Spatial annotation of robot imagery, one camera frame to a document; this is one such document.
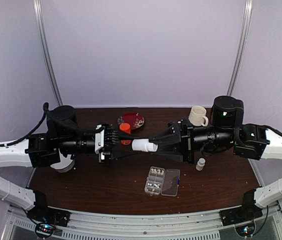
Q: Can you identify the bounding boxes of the left aluminium frame post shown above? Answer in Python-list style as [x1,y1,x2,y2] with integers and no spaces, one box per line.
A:
[33,0,63,106]

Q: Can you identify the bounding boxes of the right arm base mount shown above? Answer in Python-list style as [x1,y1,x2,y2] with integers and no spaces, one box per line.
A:
[220,203,263,239]

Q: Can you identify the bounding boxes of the white scalloped bowl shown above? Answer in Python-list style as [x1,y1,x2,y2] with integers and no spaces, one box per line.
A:
[50,151,75,173]

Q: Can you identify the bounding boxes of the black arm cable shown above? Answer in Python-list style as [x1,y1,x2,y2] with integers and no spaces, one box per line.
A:
[0,101,106,151]
[260,124,282,143]

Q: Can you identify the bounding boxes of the cream ribbed mug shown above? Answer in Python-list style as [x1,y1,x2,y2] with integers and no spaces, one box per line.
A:
[188,105,209,127]

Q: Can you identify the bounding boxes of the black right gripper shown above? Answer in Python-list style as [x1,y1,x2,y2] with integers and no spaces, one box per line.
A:
[147,119,235,168]

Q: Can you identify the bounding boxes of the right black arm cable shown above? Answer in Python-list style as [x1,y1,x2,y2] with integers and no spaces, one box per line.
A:
[260,124,282,143]

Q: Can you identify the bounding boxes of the orange pill bottle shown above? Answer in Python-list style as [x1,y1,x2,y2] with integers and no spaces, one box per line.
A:
[119,123,131,146]

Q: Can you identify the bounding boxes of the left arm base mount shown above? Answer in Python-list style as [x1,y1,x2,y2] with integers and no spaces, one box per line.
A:
[24,201,70,240]

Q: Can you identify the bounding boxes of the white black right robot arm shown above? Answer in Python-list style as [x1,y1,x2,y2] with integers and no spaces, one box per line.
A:
[149,95,282,221]

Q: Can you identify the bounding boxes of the red floral plate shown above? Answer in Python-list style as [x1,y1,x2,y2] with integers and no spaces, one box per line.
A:
[117,112,145,131]

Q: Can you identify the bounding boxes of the white pill bottle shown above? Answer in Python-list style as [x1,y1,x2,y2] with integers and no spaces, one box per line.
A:
[132,138,151,152]
[196,158,206,171]

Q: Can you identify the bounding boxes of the clear plastic pill organizer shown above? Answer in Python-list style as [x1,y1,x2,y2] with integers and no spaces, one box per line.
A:
[144,166,181,197]

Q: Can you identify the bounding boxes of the round white pills in organizer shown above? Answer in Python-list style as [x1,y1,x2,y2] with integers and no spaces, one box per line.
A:
[147,182,161,188]

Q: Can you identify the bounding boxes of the aluminium frame post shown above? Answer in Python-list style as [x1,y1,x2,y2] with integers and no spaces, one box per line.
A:
[33,0,63,106]
[226,0,253,97]

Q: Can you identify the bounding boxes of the right aluminium frame post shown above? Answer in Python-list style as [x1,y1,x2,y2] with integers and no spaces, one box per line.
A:
[226,0,253,97]

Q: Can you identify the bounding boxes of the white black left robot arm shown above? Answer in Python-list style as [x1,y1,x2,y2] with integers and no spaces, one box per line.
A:
[0,103,137,222]

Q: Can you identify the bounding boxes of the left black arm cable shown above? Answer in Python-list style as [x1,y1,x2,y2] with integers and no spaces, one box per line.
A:
[0,101,106,151]

